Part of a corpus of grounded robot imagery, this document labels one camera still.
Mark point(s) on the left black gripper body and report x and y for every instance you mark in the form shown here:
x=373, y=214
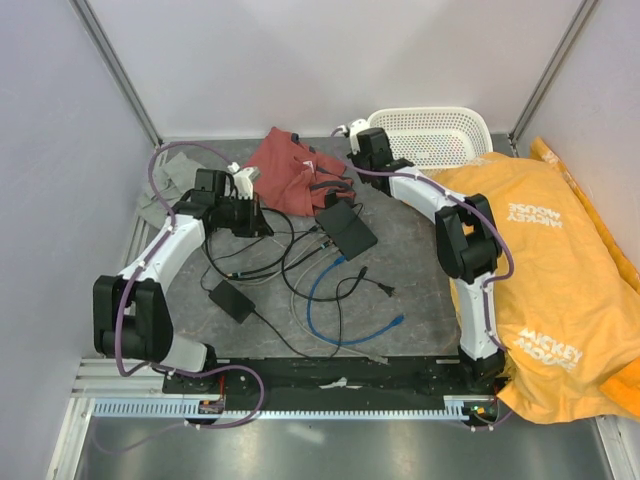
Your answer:
x=240, y=216

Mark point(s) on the black network switch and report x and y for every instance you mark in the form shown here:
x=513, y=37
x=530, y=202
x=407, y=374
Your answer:
x=347, y=230

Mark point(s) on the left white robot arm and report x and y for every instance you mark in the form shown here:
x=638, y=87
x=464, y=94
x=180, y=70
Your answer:
x=191, y=231

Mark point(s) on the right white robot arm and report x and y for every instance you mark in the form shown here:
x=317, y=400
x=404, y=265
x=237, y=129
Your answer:
x=468, y=245

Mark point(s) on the red cloth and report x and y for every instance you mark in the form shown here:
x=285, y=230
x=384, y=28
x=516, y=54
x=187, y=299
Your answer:
x=297, y=179

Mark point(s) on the black power adapter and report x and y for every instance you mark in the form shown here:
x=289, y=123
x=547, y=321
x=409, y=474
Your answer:
x=232, y=301

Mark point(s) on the grey cloth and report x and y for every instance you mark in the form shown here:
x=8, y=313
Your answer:
x=172, y=179

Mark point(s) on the white plastic basket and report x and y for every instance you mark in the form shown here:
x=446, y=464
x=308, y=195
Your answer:
x=434, y=137

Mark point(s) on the orange Mickey Mouse blanket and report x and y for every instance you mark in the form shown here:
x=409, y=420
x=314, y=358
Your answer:
x=567, y=304

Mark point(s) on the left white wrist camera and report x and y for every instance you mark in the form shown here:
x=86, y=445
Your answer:
x=243, y=180

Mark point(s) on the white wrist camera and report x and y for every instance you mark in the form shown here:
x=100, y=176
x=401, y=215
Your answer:
x=351, y=129
x=243, y=180

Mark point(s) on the aluminium rail left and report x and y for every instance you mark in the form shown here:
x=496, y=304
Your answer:
x=130, y=314

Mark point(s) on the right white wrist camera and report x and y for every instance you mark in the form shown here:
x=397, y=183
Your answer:
x=351, y=129

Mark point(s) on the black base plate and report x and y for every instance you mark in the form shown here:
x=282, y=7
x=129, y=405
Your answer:
x=359, y=383

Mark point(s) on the white slotted cable duct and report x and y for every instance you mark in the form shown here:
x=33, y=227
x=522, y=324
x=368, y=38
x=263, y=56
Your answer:
x=193, y=409

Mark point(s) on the left aluminium frame post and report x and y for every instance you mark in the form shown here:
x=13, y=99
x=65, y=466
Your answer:
x=106, y=50

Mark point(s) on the aluminium frame post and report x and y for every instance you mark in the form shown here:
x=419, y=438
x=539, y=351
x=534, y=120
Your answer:
x=553, y=67
x=106, y=50

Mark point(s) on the right aluminium frame post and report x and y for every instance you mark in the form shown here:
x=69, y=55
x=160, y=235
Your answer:
x=553, y=67

